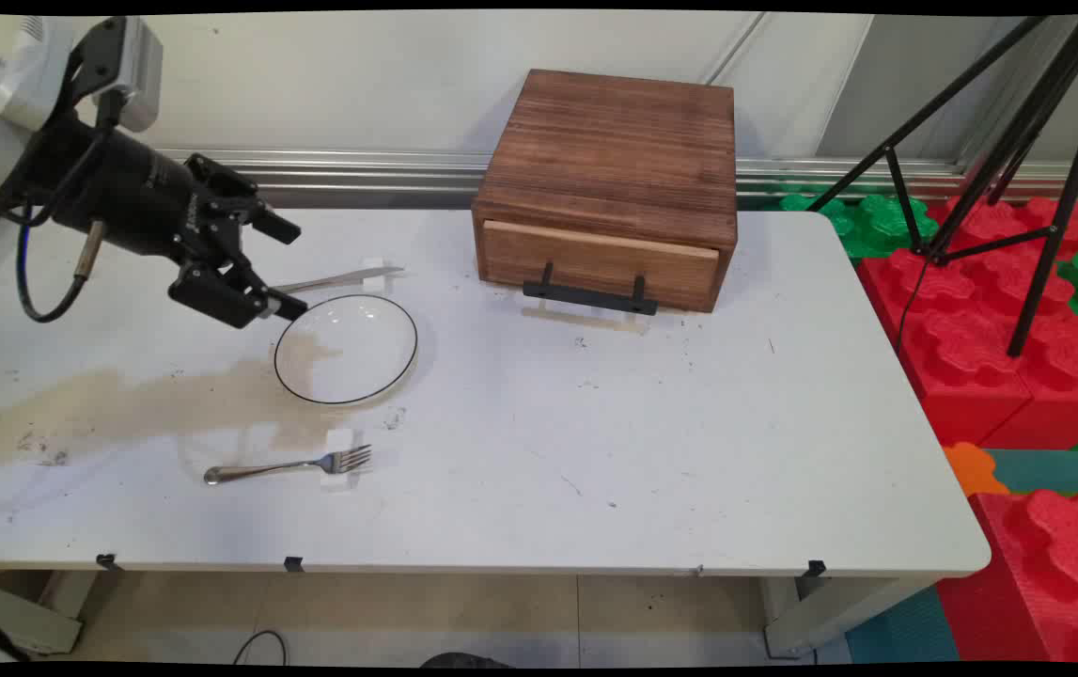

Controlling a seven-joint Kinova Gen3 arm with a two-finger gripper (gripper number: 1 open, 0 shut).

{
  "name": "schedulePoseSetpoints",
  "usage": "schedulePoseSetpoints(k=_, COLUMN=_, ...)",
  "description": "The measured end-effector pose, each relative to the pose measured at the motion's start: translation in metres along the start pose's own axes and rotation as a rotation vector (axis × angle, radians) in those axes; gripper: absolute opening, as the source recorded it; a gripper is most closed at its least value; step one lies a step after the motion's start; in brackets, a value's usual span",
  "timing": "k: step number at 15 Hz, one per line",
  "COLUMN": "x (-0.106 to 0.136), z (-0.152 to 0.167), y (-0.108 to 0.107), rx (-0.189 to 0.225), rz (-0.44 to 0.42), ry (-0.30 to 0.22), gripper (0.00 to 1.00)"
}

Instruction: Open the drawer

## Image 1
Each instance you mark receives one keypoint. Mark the silver fork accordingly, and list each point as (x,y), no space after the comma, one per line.
(266,468)

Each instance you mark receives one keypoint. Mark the orange foam piece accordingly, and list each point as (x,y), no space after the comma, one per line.
(971,468)

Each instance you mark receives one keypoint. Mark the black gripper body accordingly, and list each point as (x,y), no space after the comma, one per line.
(125,197)

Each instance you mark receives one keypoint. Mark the dark wooden cabinet box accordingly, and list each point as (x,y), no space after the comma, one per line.
(614,150)

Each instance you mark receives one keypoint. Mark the silver table knife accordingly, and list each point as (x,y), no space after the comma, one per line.
(341,278)

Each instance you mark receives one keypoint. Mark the small white support block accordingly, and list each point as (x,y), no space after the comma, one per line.
(375,263)
(339,438)

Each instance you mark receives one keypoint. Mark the white plate with black rim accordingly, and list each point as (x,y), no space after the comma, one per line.
(351,353)

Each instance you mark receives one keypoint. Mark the aluminium wall rail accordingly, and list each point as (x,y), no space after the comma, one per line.
(360,174)

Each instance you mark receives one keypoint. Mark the teal foam mat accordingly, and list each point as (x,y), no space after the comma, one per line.
(1055,470)
(905,630)

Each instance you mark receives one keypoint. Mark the white table leg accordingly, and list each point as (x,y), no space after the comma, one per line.
(830,611)
(12,616)

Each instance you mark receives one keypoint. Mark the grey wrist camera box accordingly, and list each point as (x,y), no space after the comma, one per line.
(141,75)

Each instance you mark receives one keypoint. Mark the red foam block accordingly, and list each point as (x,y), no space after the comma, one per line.
(961,376)
(1074,385)
(999,221)
(1055,574)

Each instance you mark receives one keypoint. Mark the black tripod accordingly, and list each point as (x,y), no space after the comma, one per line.
(1023,127)

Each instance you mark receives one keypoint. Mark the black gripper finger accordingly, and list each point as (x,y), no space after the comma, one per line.
(224,291)
(242,202)

